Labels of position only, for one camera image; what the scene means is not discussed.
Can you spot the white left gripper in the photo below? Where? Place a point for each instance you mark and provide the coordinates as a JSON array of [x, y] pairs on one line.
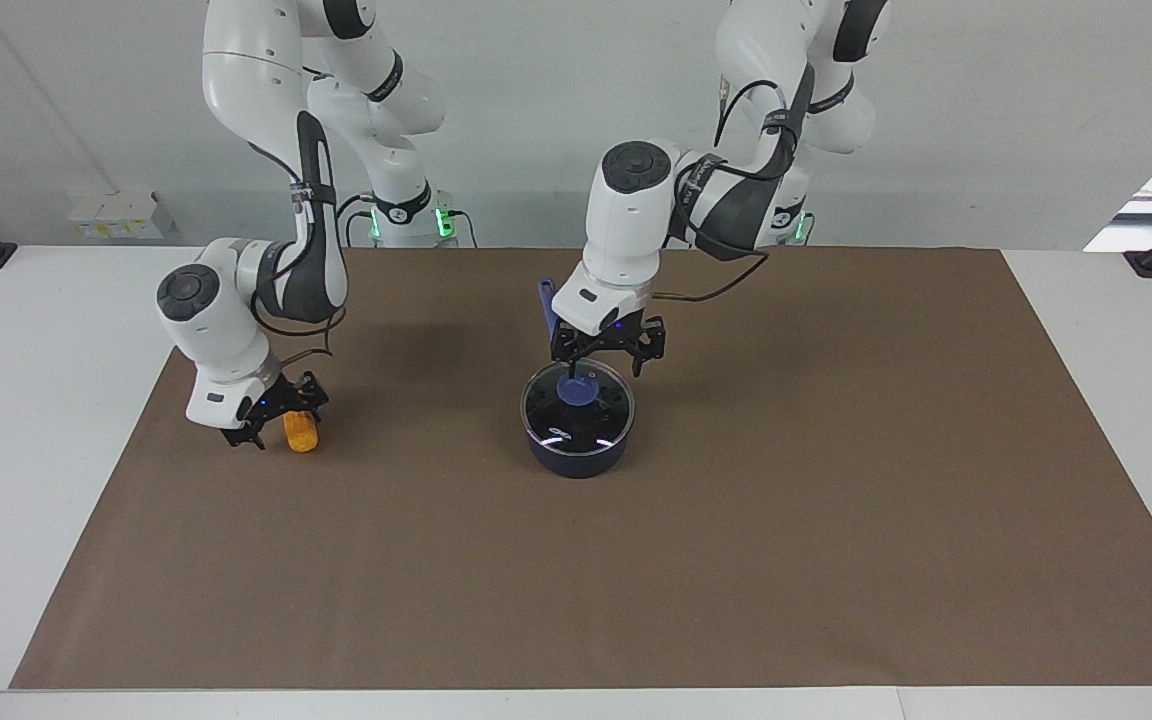
[[601, 300]]

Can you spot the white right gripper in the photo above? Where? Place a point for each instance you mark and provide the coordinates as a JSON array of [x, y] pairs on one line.
[[226, 400]]

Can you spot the orange corn cob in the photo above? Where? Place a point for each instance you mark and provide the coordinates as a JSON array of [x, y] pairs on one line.
[[302, 432]]

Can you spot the glass lid with lavender knob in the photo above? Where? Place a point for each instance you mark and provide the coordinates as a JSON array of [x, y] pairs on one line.
[[591, 420]]

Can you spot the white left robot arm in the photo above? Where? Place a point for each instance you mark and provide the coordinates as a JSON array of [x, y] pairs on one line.
[[626, 220]]

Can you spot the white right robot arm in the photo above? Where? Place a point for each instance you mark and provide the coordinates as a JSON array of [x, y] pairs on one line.
[[236, 80]]

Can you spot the brown table mat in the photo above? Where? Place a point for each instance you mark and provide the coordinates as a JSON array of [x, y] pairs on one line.
[[736, 520]]

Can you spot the white wall socket box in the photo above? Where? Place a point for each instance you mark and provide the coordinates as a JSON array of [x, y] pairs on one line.
[[116, 215]]

